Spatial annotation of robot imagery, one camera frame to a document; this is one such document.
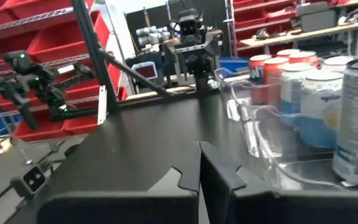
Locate silver and blue soda can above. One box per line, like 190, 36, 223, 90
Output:
280, 62, 316, 115
300, 70, 344, 149
321, 55, 354, 74

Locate small black stereo camera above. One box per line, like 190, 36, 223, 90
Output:
10, 164, 48, 199

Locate clear plastic bin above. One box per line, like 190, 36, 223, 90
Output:
252, 105, 358, 192
214, 67, 260, 123
230, 78, 338, 158

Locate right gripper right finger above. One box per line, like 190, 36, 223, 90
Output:
199, 141, 358, 224

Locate red Fanta soda can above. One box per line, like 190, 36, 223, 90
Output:
276, 49, 301, 59
287, 51, 319, 68
249, 54, 273, 106
264, 57, 291, 109

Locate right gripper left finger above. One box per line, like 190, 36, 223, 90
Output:
37, 166, 200, 224

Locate tall slim silver can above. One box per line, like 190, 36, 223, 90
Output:
332, 58, 358, 187

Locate stacked silver cylinders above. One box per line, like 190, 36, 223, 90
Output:
134, 26, 171, 47

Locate blue plastic bin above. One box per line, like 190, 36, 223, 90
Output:
218, 56, 250, 74

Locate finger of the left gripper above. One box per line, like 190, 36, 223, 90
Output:
10, 90, 40, 131

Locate red metal shelving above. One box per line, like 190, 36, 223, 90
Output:
227, 0, 358, 57

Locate tablet screen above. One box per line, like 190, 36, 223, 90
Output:
131, 61, 159, 85

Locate white metal plate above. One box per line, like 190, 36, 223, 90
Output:
97, 85, 108, 126

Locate red storage bin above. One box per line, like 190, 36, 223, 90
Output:
0, 0, 95, 20
0, 30, 37, 73
12, 108, 99, 143
27, 10, 111, 63

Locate grey plastic case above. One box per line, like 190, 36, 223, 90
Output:
295, 1, 339, 34

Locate wooden shelf board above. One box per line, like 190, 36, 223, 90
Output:
239, 18, 358, 48

